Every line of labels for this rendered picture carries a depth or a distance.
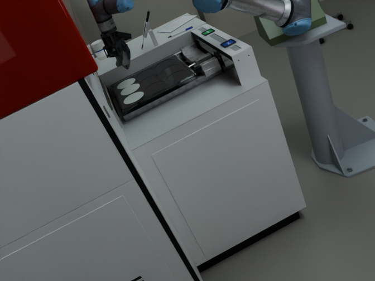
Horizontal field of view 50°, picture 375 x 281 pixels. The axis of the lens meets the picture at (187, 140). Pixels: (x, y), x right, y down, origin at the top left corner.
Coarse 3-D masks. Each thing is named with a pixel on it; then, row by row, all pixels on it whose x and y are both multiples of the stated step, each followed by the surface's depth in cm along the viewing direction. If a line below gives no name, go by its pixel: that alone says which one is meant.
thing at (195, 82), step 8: (216, 72) 187; (192, 80) 186; (200, 80) 186; (176, 88) 185; (184, 88) 185; (160, 96) 185; (168, 96) 185; (144, 104) 184; (152, 104) 184; (128, 112) 184; (136, 112) 183; (144, 112) 185
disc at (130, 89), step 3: (132, 84) 196; (135, 84) 195; (138, 84) 193; (126, 87) 196; (129, 87) 195; (132, 87) 193; (135, 87) 192; (138, 87) 190; (123, 90) 194; (126, 90) 193; (129, 90) 191; (132, 90) 190; (135, 90) 189; (123, 93) 191; (126, 93) 190; (129, 93) 188
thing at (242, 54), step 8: (200, 32) 202; (216, 32) 193; (208, 40) 188; (216, 40) 184; (224, 40) 182; (224, 48) 173; (232, 48) 170; (240, 48) 167; (248, 48) 163; (232, 56) 163; (240, 56) 164; (248, 56) 165; (240, 64) 165; (248, 64) 166; (256, 64) 167; (240, 72) 167; (248, 72) 168; (256, 72) 169; (240, 80) 168; (248, 80) 170
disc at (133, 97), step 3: (135, 93) 186; (138, 93) 184; (141, 93) 183; (129, 96) 185; (132, 96) 184; (135, 96) 183; (138, 96) 181; (141, 96) 180; (126, 99) 184; (129, 99) 182; (132, 99) 181; (135, 99) 180; (138, 99) 178; (126, 102) 181; (129, 102) 180; (132, 102) 179
